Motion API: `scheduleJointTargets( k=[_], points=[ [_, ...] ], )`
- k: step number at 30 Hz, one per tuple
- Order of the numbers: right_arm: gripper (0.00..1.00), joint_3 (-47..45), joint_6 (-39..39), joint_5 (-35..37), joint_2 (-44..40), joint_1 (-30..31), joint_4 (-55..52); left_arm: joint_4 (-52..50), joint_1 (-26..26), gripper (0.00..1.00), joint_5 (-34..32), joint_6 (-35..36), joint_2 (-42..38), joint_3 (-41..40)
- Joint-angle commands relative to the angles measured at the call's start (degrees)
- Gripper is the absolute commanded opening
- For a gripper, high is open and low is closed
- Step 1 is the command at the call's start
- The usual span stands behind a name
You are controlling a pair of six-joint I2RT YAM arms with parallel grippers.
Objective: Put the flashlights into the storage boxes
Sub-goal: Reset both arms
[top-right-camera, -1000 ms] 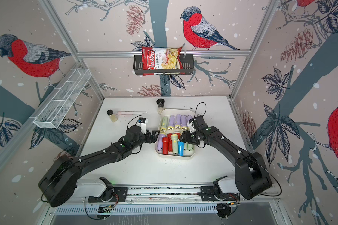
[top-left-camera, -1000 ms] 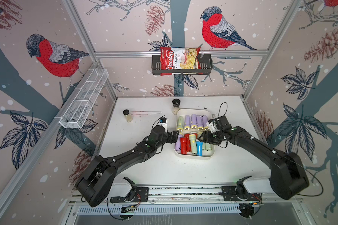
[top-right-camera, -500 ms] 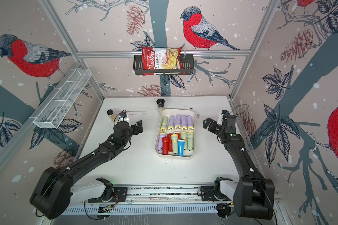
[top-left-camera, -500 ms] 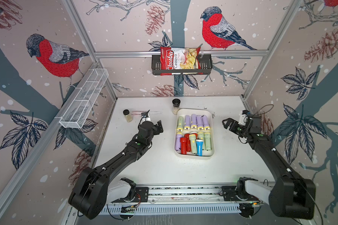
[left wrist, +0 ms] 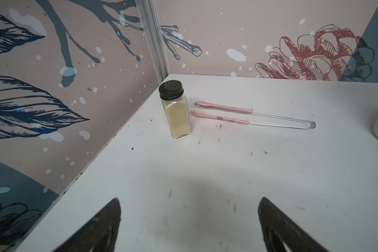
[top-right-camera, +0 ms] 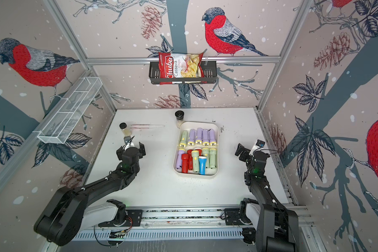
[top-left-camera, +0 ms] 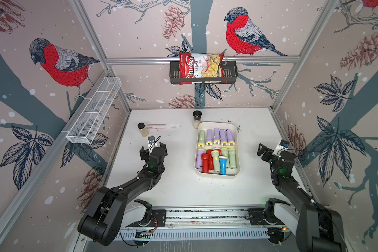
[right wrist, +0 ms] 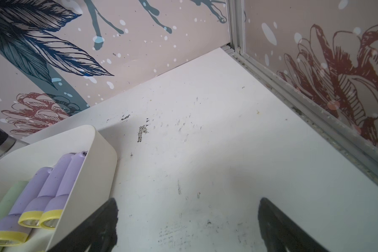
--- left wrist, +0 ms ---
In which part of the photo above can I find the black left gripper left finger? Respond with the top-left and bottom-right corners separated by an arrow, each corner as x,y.
55,198 -> 121,252

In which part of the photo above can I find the small glass jar black lid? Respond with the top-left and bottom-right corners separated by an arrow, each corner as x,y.
159,80 -> 192,139

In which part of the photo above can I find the aluminium frame profile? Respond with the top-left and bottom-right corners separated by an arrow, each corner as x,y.
136,0 -> 170,83

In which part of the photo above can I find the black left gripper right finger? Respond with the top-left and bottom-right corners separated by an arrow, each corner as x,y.
258,197 -> 328,252

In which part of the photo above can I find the pink wire utensil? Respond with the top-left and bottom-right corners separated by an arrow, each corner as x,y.
191,101 -> 318,130

